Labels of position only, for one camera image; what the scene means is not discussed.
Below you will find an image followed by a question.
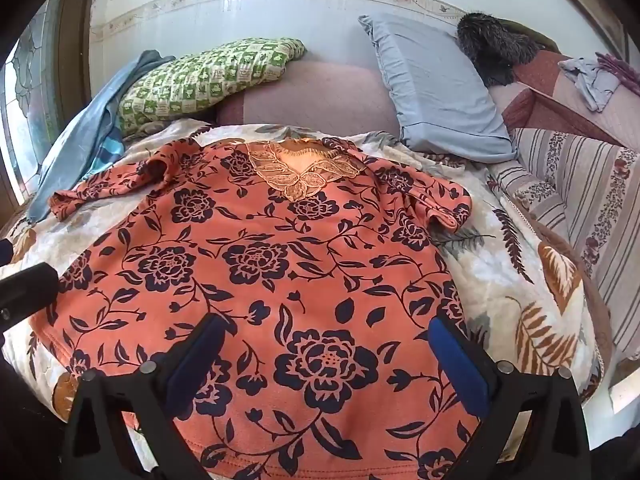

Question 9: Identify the orange floral blouse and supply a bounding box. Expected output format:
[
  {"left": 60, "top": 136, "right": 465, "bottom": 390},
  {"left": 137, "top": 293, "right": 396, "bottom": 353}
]
[{"left": 30, "top": 139, "right": 476, "bottom": 479}]

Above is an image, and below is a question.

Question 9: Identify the leaf pattern fleece blanket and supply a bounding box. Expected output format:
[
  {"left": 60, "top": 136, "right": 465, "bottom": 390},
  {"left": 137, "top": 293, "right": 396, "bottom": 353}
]
[{"left": 2, "top": 120, "right": 603, "bottom": 420}]

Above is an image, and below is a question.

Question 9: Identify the blue denim garment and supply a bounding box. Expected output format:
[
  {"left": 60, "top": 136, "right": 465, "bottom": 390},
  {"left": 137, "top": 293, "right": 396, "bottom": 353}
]
[{"left": 26, "top": 50, "right": 175, "bottom": 223}]

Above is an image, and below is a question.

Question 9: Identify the teal striped cloth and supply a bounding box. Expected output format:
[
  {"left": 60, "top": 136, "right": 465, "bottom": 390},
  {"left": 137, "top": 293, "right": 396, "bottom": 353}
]
[{"left": 93, "top": 129, "right": 125, "bottom": 167}]

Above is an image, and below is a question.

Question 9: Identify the stained glass window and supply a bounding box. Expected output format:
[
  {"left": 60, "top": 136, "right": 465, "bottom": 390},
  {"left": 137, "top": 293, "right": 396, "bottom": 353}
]
[{"left": 1, "top": 0, "right": 61, "bottom": 205}]

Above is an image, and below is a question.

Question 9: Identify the striped floral bedding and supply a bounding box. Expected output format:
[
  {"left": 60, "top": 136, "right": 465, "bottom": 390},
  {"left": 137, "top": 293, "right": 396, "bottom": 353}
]
[{"left": 490, "top": 128, "right": 639, "bottom": 359}]

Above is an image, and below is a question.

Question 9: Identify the green checkered pillow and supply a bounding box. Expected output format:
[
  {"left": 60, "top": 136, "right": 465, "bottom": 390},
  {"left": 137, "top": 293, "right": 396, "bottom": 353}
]
[{"left": 118, "top": 38, "right": 306, "bottom": 136}]

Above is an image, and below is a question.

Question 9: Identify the light blue pillow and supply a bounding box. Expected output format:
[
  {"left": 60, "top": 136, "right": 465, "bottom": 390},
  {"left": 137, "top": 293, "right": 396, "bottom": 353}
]
[{"left": 359, "top": 13, "right": 518, "bottom": 165}]

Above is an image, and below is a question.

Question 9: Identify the crumpled grey purple cloth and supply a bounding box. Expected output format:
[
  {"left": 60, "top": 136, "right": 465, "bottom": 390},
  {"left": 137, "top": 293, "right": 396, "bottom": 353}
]
[{"left": 558, "top": 52, "right": 639, "bottom": 113}]

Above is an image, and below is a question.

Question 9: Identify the pink mauve bed sheet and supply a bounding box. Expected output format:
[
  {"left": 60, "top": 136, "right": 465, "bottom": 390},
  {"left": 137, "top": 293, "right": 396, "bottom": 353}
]
[{"left": 214, "top": 61, "right": 400, "bottom": 136}]

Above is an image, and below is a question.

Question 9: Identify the black furry garment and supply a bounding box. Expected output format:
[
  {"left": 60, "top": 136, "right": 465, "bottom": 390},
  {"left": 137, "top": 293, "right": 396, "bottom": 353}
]
[{"left": 457, "top": 13, "right": 539, "bottom": 88}]

